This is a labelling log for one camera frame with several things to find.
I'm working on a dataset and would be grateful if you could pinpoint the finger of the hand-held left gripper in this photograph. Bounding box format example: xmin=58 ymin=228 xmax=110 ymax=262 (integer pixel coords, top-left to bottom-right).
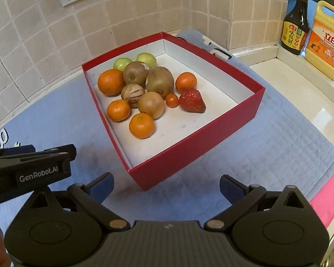
xmin=22 ymin=144 xmax=77 ymax=162
xmin=0 ymin=145 xmax=35 ymax=158

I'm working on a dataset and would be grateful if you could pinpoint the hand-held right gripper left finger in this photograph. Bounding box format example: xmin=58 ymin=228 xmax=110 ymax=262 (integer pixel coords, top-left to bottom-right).
xmin=21 ymin=172 xmax=130 ymax=232

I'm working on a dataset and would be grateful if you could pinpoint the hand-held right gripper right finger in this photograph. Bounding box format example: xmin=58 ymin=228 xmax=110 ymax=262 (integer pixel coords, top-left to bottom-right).
xmin=204 ymin=174 xmax=314 ymax=231

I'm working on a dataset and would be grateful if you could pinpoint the red cardboard box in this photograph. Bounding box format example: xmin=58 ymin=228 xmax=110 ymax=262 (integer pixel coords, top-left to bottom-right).
xmin=81 ymin=32 xmax=266 ymax=192

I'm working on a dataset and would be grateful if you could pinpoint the red strawberry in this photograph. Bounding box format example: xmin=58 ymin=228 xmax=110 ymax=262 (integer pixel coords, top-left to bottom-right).
xmin=179 ymin=88 xmax=206 ymax=113

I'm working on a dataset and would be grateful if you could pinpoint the green round fruit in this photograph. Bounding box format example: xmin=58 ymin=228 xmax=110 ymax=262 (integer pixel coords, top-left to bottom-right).
xmin=113 ymin=57 xmax=133 ymax=71
xmin=136 ymin=53 xmax=157 ymax=69

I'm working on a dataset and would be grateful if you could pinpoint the blue quilted mat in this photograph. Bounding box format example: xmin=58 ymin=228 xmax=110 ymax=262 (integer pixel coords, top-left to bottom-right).
xmin=0 ymin=29 xmax=334 ymax=230

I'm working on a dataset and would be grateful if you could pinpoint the orange mandarin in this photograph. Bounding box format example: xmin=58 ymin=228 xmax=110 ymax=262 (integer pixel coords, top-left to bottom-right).
xmin=97 ymin=69 xmax=126 ymax=97
xmin=175 ymin=72 xmax=198 ymax=93
xmin=107 ymin=99 xmax=131 ymax=122
xmin=129 ymin=113 xmax=156 ymax=140

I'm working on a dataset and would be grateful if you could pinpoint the striped pepino melon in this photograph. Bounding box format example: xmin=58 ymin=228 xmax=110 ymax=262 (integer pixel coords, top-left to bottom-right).
xmin=121 ymin=84 xmax=148 ymax=108

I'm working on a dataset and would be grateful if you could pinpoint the tan round fruit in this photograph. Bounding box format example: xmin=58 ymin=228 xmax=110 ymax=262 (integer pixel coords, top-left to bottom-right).
xmin=137 ymin=91 xmax=165 ymax=120

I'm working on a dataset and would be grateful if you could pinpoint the orange cherry tomato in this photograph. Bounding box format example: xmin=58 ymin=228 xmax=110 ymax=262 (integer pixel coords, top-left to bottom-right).
xmin=165 ymin=93 xmax=180 ymax=108

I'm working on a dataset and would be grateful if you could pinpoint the large brown kiwi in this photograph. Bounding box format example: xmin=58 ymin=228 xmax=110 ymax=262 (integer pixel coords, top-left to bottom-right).
xmin=145 ymin=66 xmax=175 ymax=96

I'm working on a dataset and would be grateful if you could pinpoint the yellow detergent bottle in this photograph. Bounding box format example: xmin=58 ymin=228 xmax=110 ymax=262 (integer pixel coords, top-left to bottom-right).
xmin=305 ymin=0 xmax=334 ymax=81

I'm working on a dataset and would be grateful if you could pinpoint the dark soy sauce bottle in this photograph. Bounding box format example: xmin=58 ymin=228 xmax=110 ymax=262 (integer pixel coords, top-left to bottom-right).
xmin=280 ymin=0 xmax=311 ymax=55

